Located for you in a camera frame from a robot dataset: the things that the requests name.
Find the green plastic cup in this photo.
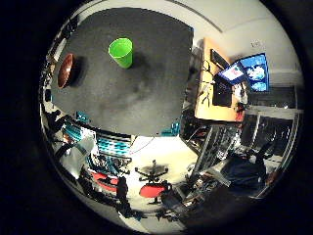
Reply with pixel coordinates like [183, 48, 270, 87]
[108, 37, 134, 70]

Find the brown wooden bowl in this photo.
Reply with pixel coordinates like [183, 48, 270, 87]
[57, 53, 76, 90]

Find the open laptop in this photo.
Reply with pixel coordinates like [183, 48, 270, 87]
[217, 64, 247, 86]

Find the wooden desk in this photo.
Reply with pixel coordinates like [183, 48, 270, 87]
[194, 36, 246, 123]

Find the dark blue bag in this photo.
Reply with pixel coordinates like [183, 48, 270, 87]
[224, 154, 269, 198]

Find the red office chair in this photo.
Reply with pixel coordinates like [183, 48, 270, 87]
[89, 170, 120, 194]
[134, 159, 173, 206]

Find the grey cloth cover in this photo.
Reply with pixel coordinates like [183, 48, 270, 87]
[60, 136, 96, 179]

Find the blue computer monitor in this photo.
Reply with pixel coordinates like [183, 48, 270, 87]
[239, 53, 271, 93]

